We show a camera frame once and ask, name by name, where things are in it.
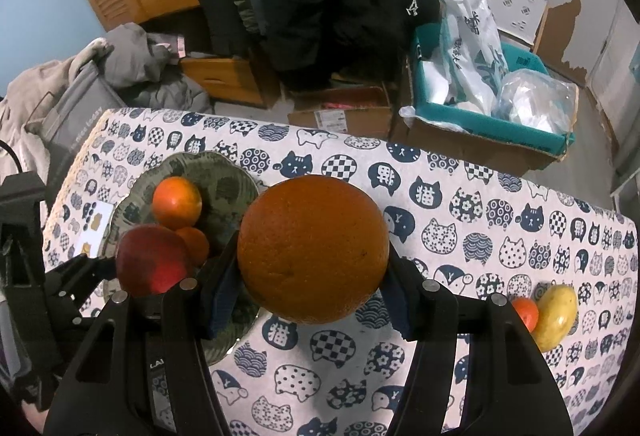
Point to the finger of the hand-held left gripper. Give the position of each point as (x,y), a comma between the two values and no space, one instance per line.
(80,273)
(82,311)

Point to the scalloped glass plate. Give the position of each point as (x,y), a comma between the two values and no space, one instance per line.
(225,186)

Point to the dark red apple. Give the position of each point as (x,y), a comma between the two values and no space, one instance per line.
(150,261)

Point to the small yellow mango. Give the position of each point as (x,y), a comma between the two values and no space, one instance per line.
(555,316)

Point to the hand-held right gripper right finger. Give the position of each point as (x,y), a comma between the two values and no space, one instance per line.
(400,301)

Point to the white printed plastic bag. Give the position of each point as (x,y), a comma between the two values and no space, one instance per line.
(470,16)

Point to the grey printed bag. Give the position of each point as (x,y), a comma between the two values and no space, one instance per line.
(75,116)

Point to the teal lined cardboard box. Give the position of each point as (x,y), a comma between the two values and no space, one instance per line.
(500,129)

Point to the white patterned box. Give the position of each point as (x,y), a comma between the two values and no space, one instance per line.
(520,9)

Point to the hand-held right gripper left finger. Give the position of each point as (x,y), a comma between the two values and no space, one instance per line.
(222,288)

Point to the medium orange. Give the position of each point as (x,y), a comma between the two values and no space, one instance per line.
(177,203)

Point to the flat brown cardboard box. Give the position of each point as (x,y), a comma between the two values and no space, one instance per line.
(350,119)

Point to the white sticker card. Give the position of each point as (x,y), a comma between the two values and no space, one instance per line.
(97,221)

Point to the clear plastic bag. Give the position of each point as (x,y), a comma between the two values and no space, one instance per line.
(535,99)

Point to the large orange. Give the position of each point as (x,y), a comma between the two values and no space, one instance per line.
(312,246)

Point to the small tangerine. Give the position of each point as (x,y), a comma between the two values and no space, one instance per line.
(196,243)
(525,313)

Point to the wooden drawer unit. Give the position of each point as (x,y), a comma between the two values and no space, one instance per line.
(225,76)

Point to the cat print tablecloth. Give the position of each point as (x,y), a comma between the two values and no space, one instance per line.
(450,236)

